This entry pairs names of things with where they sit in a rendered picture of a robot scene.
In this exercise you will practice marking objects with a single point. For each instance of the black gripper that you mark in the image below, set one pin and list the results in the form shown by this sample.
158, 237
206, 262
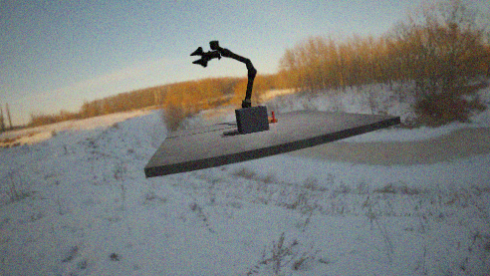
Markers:
205, 56

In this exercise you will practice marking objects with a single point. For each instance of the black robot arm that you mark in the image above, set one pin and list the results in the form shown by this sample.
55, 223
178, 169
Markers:
252, 71

